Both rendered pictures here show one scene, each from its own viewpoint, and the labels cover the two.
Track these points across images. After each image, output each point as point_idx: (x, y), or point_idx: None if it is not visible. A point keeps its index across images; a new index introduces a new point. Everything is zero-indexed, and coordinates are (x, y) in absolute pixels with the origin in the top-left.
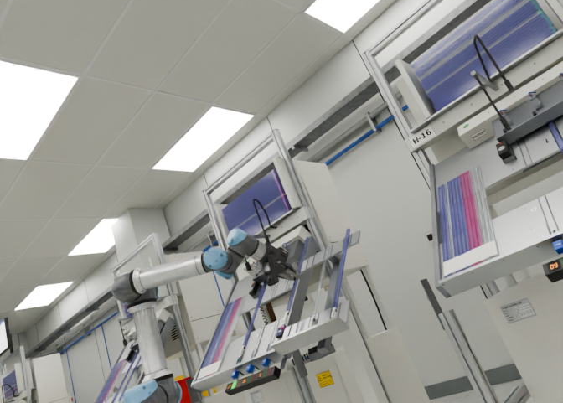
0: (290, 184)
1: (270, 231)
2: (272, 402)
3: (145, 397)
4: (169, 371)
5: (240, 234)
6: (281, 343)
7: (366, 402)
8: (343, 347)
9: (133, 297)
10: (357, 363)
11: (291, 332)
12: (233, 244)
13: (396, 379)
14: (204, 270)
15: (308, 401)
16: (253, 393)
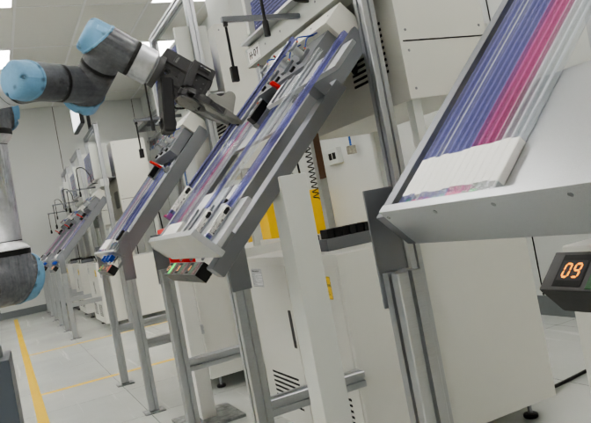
0: None
1: (300, 7)
2: (271, 293)
3: None
4: (17, 245)
5: (91, 32)
6: (156, 243)
7: (304, 366)
8: (285, 266)
9: None
10: (297, 300)
11: (191, 223)
12: (83, 50)
13: (477, 306)
14: (10, 99)
15: (241, 330)
16: (254, 271)
